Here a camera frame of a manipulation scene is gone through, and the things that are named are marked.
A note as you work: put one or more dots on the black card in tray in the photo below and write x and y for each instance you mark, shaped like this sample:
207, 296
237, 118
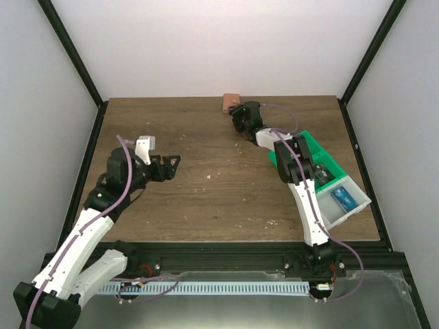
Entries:
323, 175

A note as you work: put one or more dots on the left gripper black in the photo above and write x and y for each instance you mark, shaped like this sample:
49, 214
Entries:
156, 166

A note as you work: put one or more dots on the blue card in bin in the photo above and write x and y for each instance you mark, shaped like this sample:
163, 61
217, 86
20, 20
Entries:
344, 199

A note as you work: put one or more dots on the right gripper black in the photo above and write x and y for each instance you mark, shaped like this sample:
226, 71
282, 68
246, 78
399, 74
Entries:
238, 112

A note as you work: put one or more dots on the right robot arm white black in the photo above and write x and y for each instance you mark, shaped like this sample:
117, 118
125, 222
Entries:
315, 232

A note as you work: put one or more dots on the black frame post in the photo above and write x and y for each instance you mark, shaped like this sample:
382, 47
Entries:
374, 46
61, 32

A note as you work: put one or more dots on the left black frame post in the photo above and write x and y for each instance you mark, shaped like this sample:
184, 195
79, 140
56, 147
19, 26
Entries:
61, 32

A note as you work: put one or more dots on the right black frame post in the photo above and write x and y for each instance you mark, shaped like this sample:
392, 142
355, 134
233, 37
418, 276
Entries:
374, 46

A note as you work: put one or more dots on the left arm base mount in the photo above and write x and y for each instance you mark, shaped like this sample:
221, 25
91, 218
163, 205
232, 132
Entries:
141, 265

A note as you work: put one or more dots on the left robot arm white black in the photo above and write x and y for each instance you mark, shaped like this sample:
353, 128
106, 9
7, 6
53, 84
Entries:
56, 296

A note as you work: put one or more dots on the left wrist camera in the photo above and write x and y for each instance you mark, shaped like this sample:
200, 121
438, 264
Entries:
142, 147

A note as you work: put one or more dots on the white slotted cable duct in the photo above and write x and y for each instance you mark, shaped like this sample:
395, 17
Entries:
286, 288

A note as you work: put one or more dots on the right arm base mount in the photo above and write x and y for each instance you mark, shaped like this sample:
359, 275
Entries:
313, 262

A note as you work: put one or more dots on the green plastic organizer tray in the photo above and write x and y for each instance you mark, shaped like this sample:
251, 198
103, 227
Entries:
319, 161

